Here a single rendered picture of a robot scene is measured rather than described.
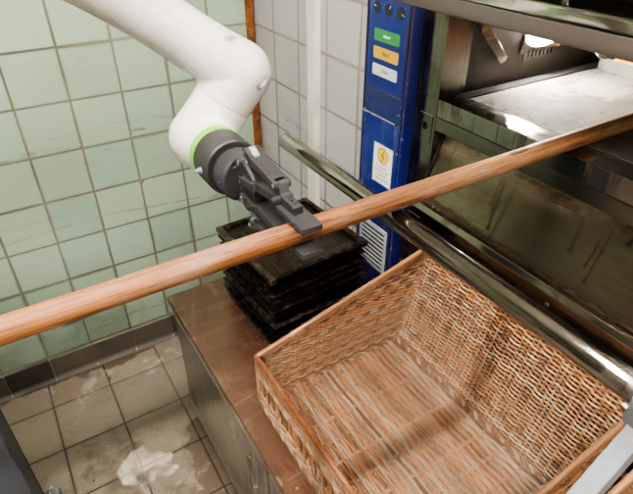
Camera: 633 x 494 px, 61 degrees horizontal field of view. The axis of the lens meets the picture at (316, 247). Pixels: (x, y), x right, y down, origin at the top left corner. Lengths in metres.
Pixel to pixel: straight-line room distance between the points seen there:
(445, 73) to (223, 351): 0.84
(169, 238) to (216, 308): 0.62
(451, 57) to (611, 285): 0.54
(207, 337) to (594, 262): 0.92
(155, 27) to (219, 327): 0.83
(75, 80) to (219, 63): 0.94
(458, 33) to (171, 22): 0.58
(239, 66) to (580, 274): 0.69
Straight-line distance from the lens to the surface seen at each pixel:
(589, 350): 0.61
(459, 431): 1.25
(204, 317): 1.50
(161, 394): 2.12
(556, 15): 0.82
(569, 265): 1.07
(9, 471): 1.53
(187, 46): 0.90
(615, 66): 1.52
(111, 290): 0.61
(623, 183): 0.97
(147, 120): 1.87
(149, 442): 2.00
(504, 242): 1.14
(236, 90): 0.92
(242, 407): 1.27
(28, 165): 1.85
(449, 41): 1.18
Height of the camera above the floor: 1.56
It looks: 35 degrees down
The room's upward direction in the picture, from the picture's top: straight up
